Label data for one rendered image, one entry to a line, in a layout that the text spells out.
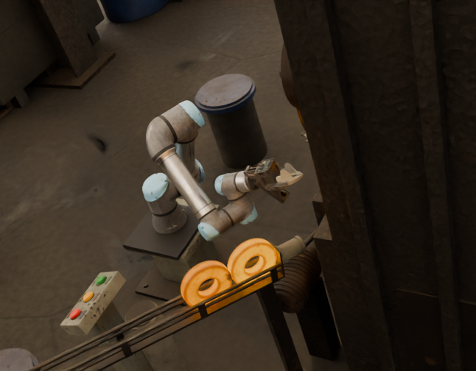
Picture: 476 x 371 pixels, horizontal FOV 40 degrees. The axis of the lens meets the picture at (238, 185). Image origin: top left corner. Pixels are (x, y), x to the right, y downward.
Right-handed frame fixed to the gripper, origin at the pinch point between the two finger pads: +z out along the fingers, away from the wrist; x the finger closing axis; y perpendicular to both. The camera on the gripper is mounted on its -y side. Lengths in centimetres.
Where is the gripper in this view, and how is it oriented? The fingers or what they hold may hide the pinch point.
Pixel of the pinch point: (300, 177)
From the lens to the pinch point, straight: 218.1
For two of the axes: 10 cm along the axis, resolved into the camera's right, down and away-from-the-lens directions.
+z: 7.4, -1.2, -6.6
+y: -5.1, -7.4, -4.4
